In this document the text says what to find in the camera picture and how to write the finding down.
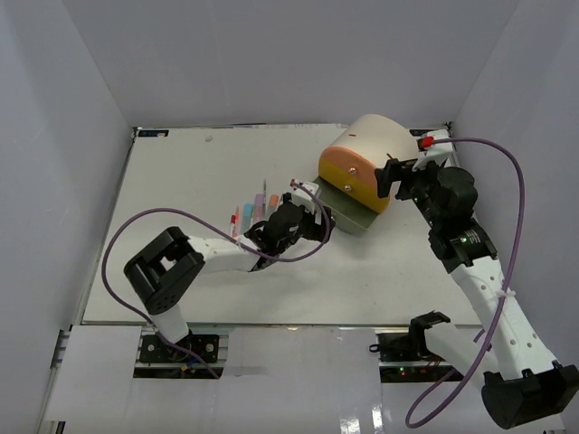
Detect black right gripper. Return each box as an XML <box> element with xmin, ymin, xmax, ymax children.
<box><xmin>375</xmin><ymin>156</ymin><xmax>446</xmax><ymax>229</ymax></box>

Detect orange cap highlighter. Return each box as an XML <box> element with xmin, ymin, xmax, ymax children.
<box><xmin>267</xmin><ymin>194</ymin><xmax>280</xmax><ymax>213</ymax></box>

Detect grey-green bottom drawer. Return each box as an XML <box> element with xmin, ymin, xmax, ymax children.
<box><xmin>314</xmin><ymin>176</ymin><xmax>378</xmax><ymax>236</ymax></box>

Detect purple cap highlighter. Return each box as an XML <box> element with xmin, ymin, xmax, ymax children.
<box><xmin>252</xmin><ymin>193</ymin><xmax>265</xmax><ymax>223</ymax></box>

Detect light blue cap highlighter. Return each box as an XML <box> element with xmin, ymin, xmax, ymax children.
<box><xmin>241</xmin><ymin>203</ymin><xmax>254</xmax><ymax>233</ymax></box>

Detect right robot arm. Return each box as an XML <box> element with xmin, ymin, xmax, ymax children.
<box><xmin>375</xmin><ymin>159</ymin><xmax>578</xmax><ymax>429</ymax></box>

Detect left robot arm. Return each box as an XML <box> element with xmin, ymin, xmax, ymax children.
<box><xmin>124</xmin><ymin>202</ymin><xmax>336</xmax><ymax>361</ymax></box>

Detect yellow middle drawer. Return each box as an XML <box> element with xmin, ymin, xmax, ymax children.
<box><xmin>318</xmin><ymin>158</ymin><xmax>390</xmax><ymax>213</ymax></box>

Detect pink top drawer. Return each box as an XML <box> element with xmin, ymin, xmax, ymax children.
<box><xmin>318</xmin><ymin>146</ymin><xmax>375</xmax><ymax>184</ymax></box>

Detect cream round drawer cabinet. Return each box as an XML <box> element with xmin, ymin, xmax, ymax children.
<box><xmin>318</xmin><ymin>113</ymin><xmax>422</xmax><ymax>214</ymax></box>

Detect dark XDOF logo sticker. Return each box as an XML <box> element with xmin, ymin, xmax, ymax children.
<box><xmin>409</xmin><ymin>128</ymin><xmax>432</xmax><ymax>137</ymax></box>

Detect left XDOF logo sticker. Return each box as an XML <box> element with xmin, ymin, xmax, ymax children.
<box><xmin>138</xmin><ymin>129</ymin><xmax>169</xmax><ymax>137</ymax></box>

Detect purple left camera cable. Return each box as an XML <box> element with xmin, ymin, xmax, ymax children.
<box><xmin>101</xmin><ymin>180</ymin><xmax>335</xmax><ymax>379</ymax></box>

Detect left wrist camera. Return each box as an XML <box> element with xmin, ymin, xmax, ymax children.
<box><xmin>290</xmin><ymin>179</ymin><xmax>319</xmax><ymax>215</ymax></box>

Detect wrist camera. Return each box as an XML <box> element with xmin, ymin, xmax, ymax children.
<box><xmin>290</xmin><ymin>179</ymin><xmax>319</xmax><ymax>215</ymax></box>
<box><xmin>413</xmin><ymin>129</ymin><xmax>454</xmax><ymax>172</ymax></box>

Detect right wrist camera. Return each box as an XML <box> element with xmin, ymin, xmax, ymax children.
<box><xmin>413</xmin><ymin>129</ymin><xmax>454</xmax><ymax>172</ymax></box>

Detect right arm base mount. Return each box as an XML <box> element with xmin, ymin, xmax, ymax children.
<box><xmin>368</xmin><ymin>311</ymin><xmax>462</xmax><ymax>383</ymax></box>

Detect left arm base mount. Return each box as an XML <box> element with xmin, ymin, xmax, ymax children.
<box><xmin>133</xmin><ymin>332</ymin><xmax>228</xmax><ymax>380</ymax></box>

